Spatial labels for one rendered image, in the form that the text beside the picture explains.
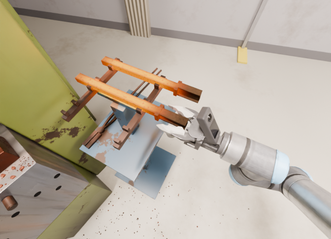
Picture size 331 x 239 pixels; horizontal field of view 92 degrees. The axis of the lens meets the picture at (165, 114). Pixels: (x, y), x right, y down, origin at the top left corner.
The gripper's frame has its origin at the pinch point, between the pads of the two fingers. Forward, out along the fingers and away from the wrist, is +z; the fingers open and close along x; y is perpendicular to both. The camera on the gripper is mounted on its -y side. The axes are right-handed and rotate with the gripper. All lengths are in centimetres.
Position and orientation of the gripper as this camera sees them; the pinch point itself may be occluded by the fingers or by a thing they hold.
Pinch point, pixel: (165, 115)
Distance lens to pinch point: 51.3
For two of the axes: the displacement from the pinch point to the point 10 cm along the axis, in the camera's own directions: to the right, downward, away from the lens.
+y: 0.0, 5.2, 8.5
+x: 4.5, -7.6, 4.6
